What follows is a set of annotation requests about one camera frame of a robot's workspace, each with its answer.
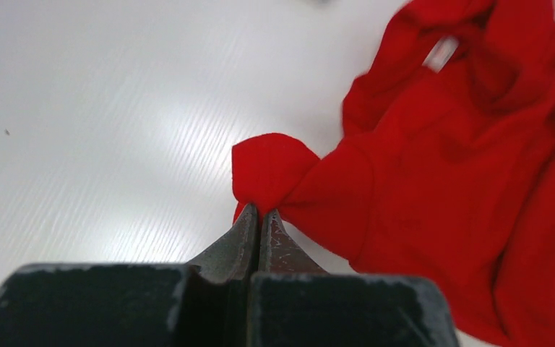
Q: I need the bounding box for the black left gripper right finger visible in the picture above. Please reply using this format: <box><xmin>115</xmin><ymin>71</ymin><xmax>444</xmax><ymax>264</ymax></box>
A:
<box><xmin>258</xmin><ymin>210</ymin><xmax>326</xmax><ymax>274</ymax></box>

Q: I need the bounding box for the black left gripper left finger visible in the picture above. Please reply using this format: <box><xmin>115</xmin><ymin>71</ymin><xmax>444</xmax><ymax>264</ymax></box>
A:
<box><xmin>187</xmin><ymin>205</ymin><xmax>259</xmax><ymax>283</ymax></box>

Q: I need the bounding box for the red t-shirt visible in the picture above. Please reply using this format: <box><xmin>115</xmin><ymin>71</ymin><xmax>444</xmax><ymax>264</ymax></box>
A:
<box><xmin>232</xmin><ymin>1</ymin><xmax>555</xmax><ymax>346</ymax></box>

